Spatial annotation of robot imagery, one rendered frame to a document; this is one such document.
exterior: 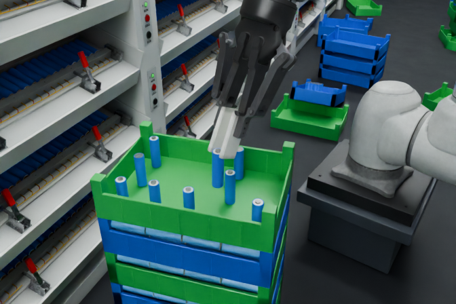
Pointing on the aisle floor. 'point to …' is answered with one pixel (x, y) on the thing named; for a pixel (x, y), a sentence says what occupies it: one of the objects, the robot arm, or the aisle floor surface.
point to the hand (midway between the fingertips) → (228, 132)
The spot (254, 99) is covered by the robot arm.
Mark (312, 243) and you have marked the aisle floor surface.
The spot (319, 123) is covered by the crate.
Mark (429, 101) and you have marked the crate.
